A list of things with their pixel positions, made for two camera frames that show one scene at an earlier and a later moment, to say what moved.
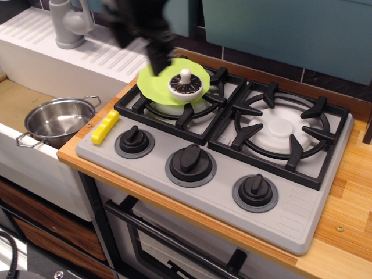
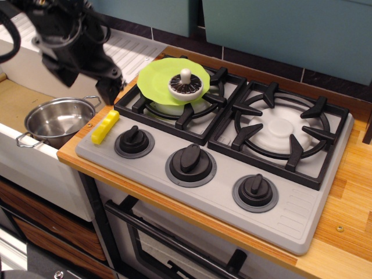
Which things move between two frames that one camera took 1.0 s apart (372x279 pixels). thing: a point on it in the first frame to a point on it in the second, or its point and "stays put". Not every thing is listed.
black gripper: (145, 17) to (74, 48)
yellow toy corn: (105, 127) stays put
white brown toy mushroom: (185, 86) stays put
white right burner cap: (278, 124) stays put
